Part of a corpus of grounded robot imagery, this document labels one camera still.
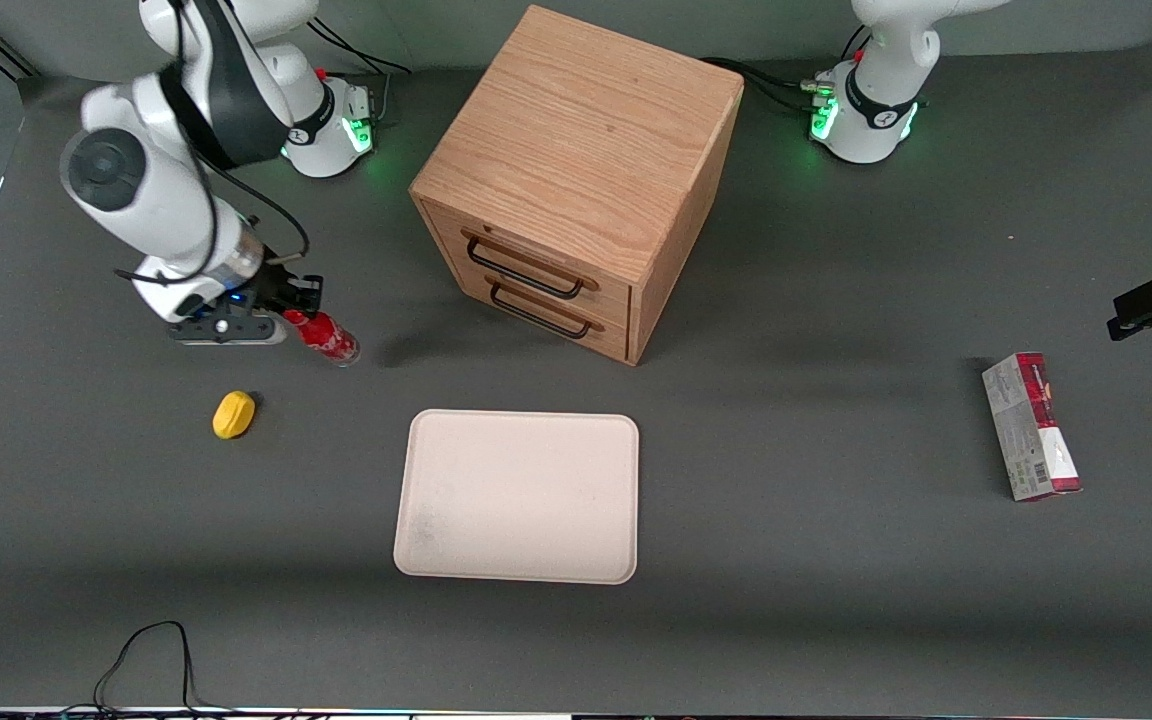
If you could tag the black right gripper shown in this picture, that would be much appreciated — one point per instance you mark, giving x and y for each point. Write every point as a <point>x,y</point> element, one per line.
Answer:
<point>276,293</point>

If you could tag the red coke bottle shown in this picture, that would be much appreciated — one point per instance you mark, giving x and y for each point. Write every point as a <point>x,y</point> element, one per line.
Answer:
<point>328,338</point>

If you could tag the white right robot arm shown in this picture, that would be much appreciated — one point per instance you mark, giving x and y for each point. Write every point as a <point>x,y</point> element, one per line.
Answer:
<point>136,190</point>

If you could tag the beige rectangular tray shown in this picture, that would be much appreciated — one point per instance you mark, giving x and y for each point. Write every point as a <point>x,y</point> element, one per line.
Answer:
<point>518,497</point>

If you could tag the yellow lemon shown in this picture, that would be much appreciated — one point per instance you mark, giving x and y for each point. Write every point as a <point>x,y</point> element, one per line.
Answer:
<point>233,414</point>

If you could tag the grey and red carton box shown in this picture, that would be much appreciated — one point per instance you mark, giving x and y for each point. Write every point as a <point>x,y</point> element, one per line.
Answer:
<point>1031,425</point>

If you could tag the wooden two-drawer cabinet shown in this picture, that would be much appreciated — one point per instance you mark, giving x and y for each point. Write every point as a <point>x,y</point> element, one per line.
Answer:
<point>576,150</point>

